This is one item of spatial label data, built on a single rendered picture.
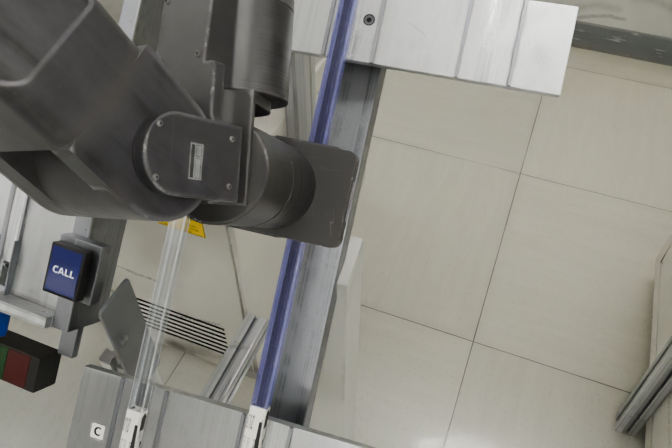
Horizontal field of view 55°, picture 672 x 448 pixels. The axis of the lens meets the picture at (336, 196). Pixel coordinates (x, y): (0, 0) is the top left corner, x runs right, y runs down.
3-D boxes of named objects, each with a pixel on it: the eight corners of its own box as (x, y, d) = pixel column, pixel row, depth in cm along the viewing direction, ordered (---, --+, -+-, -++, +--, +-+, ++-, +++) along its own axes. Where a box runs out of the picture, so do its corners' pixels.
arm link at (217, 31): (18, 189, 30) (140, 192, 25) (39, -52, 30) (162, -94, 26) (204, 206, 40) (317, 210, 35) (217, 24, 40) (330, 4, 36)
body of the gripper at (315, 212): (224, 128, 46) (179, 108, 38) (362, 155, 44) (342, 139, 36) (204, 217, 45) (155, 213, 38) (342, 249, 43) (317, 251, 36)
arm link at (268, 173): (149, 221, 32) (258, 227, 31) (159, 84, 32) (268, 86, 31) (204, 224, 39) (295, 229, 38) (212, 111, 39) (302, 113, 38)
